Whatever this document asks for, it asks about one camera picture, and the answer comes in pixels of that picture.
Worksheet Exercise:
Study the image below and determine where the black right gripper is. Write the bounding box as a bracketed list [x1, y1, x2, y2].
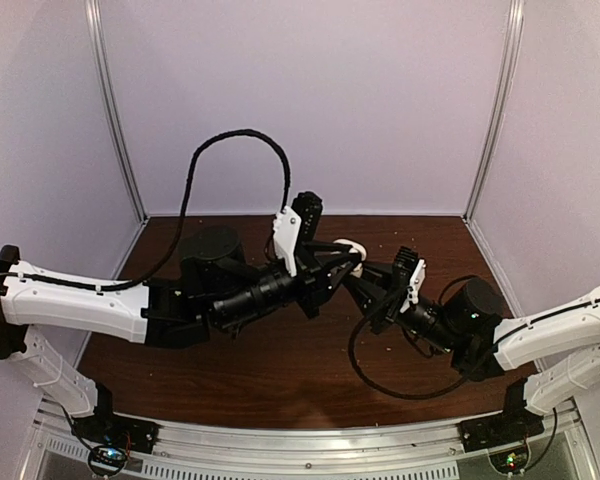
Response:
[342, 262, 463, 356]

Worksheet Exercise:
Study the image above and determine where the white earbud case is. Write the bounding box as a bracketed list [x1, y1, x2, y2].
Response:
[334, 238, 368, 279]

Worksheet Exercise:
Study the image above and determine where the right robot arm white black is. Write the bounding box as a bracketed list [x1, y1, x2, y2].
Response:
[345, 261, 600, 442]

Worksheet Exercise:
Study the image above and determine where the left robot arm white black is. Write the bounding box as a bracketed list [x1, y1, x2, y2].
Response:
[0, 226, 367, 444]

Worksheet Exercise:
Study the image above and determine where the right base circuit board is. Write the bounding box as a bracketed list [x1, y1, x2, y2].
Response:
[489, 447, 530, 476]

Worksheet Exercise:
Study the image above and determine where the base circuit board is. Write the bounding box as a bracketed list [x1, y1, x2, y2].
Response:
[87, 445, 128, 476]
[489, 447, 530, 476]

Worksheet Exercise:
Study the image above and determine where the left base circuit board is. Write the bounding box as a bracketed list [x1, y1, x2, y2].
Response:
[87, 445, 128, 476]

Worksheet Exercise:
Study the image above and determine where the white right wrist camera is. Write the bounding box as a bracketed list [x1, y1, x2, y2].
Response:
[392, 246, 426, 313]

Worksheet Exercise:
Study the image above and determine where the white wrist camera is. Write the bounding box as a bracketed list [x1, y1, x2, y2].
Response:
[392, 246, 426, 313]
[272, 206, 302, 277]

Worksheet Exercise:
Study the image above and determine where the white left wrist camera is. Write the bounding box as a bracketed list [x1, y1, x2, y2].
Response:
[272, 206, 302, 277]

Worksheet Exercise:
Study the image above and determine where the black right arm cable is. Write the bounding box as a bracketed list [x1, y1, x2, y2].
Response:
[347, 309, 501, 401]

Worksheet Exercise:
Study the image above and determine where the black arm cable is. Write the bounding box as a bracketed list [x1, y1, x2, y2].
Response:
[347, 309, 501, 401]
[99, 128, 293, 296]

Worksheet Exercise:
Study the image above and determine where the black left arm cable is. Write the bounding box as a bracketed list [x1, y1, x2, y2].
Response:
[99, 128, 293, 296]

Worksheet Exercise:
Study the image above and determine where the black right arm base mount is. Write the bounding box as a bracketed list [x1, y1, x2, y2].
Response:
[459, 414, 545, 453]

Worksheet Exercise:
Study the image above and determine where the aluminium front rail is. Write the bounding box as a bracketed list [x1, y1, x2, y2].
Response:
[16, 397, 600, 479]

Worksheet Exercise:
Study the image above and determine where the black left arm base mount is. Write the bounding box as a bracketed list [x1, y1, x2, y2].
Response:
[71, 414, 159, 454]

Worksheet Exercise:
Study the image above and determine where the aluminium right corner post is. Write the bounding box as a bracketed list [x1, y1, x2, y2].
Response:
[463, 0, 525, 224]

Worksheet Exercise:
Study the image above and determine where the aluminium corner post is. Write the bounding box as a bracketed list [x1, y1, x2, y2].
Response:
[463, 0, 525, 224]
[84, 0, 148, 224]

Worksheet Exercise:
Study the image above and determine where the aluminium left corner post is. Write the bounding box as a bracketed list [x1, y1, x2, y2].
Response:
[84, 0, 148, 224]

